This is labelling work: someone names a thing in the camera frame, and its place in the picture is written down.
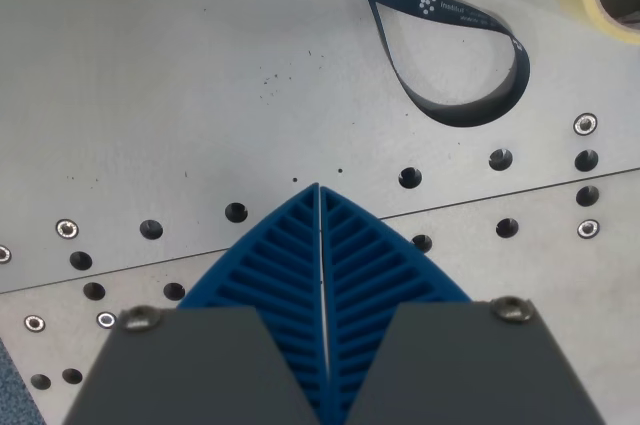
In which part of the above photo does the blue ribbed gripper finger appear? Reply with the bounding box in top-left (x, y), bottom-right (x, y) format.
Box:
top-left (62, 183), bottom-right (330, 425)
top-left (319, 186), bottom-right (609, 425)

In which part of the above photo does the dark blue printed lanyard strap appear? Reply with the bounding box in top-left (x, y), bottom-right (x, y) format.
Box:
top-left (268, 0), bottom-right (532, 129)

